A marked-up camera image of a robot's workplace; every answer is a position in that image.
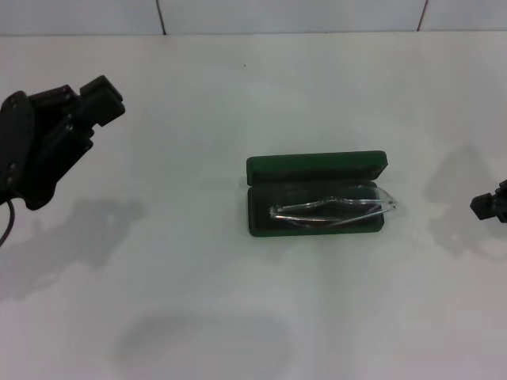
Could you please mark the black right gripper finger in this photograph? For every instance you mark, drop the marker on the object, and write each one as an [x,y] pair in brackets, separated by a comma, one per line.
[483,207]

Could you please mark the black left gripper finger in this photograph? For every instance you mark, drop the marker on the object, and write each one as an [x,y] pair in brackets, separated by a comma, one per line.
[75,136]
[103,101]

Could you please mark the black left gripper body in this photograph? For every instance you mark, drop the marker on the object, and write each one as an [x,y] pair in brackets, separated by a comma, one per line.
[24,158]

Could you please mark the clear white glasses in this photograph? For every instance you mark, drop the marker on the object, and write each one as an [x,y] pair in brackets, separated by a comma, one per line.
[388,202]

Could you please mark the green glasses case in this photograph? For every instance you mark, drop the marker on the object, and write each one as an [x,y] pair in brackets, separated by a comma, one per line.
[309,170]

